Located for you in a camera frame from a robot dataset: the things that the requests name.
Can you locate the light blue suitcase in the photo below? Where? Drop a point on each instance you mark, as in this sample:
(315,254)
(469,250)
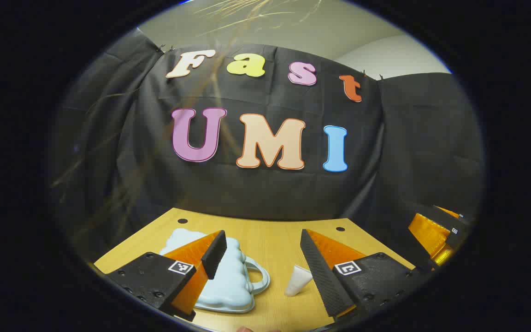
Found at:
(233,276)

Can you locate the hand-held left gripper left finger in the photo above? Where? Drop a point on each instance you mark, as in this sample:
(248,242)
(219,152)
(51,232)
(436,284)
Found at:
(215,256)

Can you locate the white pump bottle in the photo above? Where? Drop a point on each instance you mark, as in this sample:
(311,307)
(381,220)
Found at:
(297,281)

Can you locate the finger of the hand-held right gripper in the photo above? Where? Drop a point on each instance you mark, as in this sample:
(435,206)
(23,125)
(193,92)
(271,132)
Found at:
(429,233)
(447,212)

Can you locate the black backdrop cloth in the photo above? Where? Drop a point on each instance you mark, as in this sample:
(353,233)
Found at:
(270,193)

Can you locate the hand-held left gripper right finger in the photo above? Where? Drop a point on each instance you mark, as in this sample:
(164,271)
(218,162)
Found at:
(321,276)

